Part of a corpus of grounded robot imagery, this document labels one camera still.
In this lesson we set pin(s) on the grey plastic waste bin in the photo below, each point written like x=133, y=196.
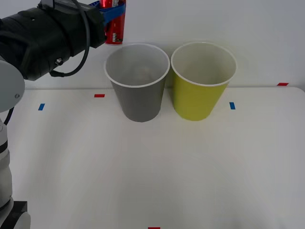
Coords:
x=140, y=102

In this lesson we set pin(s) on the yellow-green plastic waste bin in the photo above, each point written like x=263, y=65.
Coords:
x=195, y=100

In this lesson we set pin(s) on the red drink can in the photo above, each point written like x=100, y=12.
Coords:
x=116, y=31

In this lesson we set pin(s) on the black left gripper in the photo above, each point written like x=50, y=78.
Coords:
x=95, y=28

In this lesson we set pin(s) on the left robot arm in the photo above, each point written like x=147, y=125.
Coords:
x=31, y=43

